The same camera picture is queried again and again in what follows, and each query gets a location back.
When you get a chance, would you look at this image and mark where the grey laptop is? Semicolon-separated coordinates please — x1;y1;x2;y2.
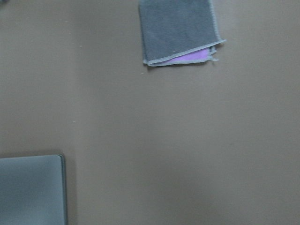
0;155;68;225

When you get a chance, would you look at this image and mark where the folded grey cloth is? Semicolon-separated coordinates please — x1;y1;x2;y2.
138;0;224;67

